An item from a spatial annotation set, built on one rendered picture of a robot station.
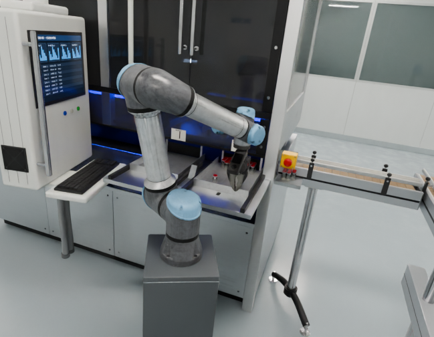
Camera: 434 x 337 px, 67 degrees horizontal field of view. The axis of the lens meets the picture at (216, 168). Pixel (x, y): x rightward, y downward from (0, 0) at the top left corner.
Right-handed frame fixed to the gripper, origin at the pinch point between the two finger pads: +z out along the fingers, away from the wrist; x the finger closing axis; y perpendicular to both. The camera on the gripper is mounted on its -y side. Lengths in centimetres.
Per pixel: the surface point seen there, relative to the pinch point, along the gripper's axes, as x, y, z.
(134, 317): 48, -3, 91
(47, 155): 79, -24, -6
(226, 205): 0.4, -9.9, 3.6
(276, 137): -10.5, 26.8, -19.0
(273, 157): -10.5, 27.0, -8.7
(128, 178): 48.7, -7.8, 3.5
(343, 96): -51, 487, 11
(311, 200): -33, 42, 16
